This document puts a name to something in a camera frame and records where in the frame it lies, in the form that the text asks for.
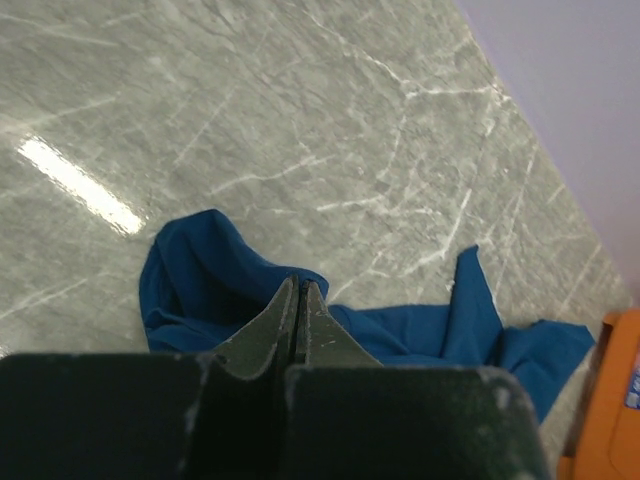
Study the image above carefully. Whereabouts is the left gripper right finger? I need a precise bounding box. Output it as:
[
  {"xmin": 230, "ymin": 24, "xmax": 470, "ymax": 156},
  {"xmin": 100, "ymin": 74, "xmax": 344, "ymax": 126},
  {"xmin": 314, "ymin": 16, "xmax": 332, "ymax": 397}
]
[{"xmin": 298, "ymin": 281, "xmax": 381, "ymax": 368}]

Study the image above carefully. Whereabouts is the blue t shirt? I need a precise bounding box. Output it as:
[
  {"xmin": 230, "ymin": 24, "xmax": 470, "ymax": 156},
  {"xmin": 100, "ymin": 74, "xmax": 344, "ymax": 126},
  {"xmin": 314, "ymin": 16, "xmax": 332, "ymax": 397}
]
[{"xmin": 139, "ymin": 209, "xmax": 595, "ymax": 419}]

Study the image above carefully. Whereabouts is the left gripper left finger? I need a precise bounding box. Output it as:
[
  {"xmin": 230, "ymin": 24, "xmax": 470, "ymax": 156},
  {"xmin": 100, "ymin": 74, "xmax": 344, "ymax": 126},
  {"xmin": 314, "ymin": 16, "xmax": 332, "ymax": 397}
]
[{"xmin": 213, "ymin": 275, "xmax": 299, "ymax": 380}]

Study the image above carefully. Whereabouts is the orange plastic basket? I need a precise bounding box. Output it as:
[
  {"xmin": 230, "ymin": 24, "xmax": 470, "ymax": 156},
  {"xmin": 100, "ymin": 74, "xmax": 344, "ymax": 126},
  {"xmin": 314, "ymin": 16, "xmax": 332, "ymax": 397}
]
[{"xmin": 556, "ymin": 308, "xmax": 640, "ymax": 480}]

